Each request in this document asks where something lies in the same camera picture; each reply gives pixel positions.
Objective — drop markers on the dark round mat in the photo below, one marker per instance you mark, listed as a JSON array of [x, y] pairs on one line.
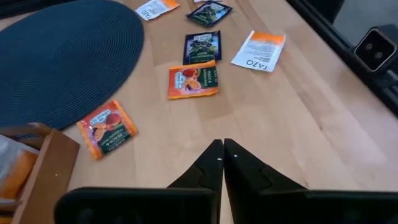
[[62, 62]]

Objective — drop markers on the black square profile end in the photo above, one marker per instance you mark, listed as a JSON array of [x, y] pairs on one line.
[[376, 49]]

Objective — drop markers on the white orange Tazo tea bag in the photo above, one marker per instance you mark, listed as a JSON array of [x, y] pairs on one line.
[[15, 174], [258, 51], [157, 8]]

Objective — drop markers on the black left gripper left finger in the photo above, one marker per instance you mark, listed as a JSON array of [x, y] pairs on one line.
[[140, 205]]

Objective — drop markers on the orange peach tea bag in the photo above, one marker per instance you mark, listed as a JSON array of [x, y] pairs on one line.
[[107, 129], [192, 80]]

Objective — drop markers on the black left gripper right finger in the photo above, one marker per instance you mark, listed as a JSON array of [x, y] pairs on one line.
[[295, 207]]

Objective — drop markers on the dark blue blackcurrant tea bag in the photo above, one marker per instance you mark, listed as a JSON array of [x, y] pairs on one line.
[[209, 13], [202, 47]]

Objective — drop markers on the wooden three-compartment tea box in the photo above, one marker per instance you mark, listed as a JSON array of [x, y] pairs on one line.
[[49, 174]]

